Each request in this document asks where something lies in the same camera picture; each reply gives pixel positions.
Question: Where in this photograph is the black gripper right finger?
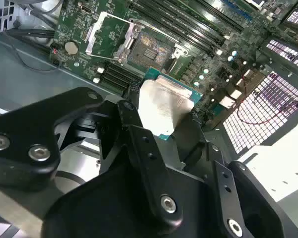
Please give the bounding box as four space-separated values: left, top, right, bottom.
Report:
175 113 298 238

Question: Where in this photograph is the metal socket cover frame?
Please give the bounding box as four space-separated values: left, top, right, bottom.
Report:
85 11 143 65

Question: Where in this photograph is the silver and green CPU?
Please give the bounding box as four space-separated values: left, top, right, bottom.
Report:
136 66 204 142

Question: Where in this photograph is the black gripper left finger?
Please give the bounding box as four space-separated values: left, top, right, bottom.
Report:
0 86 184 230

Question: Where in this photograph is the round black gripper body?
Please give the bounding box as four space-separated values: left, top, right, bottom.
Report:
42 158 224 238

